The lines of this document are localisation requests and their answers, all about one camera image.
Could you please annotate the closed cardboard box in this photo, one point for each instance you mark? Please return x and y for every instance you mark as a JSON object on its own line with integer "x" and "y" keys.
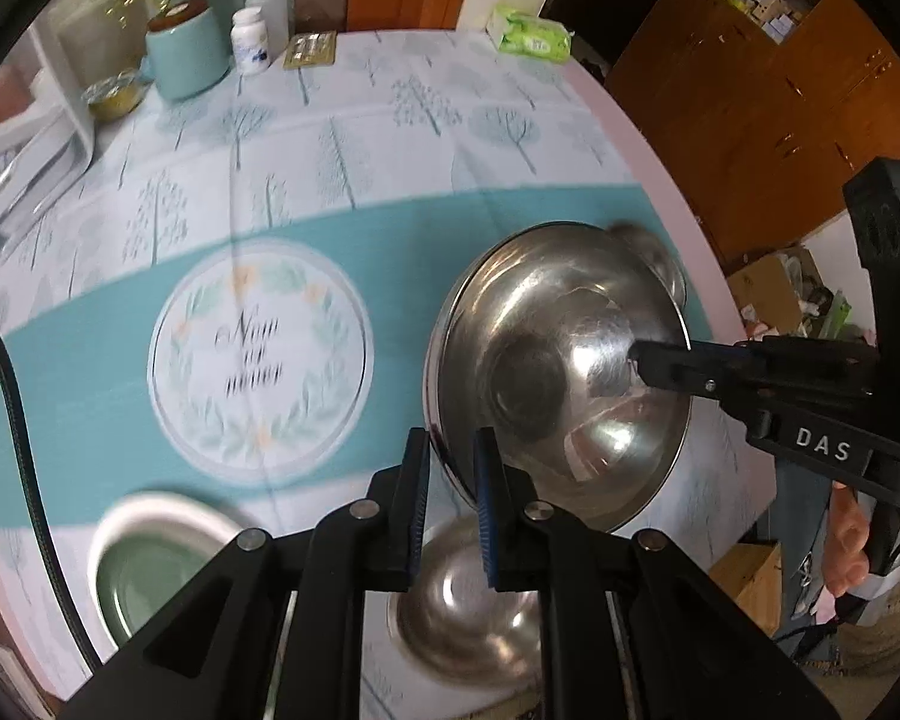
{"x": 750, "y": 585}

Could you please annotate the wooden cabinet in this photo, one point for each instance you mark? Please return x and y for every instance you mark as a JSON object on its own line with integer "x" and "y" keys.
{"x": 765, "y": 105}

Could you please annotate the white pill bottle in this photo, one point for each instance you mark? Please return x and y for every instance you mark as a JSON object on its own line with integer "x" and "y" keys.
{"x": 251, "y": 45}

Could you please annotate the small stainless steel bowl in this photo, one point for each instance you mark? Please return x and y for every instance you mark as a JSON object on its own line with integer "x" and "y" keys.
{"x": 457, "y": 615}

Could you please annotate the person's right hand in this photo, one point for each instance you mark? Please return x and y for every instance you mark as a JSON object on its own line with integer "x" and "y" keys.
{"x": 847, "y": 540}

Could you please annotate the clear squeeze bottle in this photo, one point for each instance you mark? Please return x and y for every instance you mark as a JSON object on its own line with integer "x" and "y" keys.
{"x": 274, "y": 11}

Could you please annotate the green tissue pack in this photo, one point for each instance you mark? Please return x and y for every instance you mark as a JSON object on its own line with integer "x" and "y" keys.
{"x": 529, "y": 34}

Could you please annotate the gold blister pack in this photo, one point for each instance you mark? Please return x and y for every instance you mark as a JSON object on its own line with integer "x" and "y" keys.
{"x": 311, "y": 49}

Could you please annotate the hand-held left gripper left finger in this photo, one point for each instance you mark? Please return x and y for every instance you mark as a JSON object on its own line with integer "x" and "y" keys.
{"x": 418, "y": 495}

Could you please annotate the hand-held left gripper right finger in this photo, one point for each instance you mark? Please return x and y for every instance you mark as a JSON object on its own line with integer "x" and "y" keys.
{"x": 487, "y": 517}

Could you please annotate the small glass dish yellow contents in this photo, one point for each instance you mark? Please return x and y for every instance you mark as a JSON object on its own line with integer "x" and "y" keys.
{"x": 114, "y": 97}

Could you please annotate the open cardboard box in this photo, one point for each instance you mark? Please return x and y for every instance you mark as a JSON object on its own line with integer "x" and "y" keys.
{"x": 769, "y": 289}

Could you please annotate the large stainless steel bowl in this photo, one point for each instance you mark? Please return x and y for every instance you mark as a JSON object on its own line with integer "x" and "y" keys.
{"x": 540, "y": 330}

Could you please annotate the teal ceramic canister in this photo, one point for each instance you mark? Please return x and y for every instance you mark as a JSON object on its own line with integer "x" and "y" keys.
{"x": 187, "y": 52}

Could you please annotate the white floral ceramic bowl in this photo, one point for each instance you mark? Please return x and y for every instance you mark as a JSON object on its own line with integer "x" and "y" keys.
{"x": 112, "y": 532}

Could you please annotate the person's blue jeans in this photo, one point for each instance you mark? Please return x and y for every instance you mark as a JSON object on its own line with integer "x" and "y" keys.
{"x": 806, "y": 540}

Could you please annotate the green plate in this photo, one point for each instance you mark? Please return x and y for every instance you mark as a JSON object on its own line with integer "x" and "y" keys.
{"x": 150, "y": 577}

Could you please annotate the clear plastic container white lid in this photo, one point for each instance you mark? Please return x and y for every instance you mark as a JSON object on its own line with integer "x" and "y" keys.
{"x": 22, "y": 157}

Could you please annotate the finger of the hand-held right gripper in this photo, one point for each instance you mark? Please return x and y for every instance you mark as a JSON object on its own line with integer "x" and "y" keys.
{"x": 682, "y": 367}

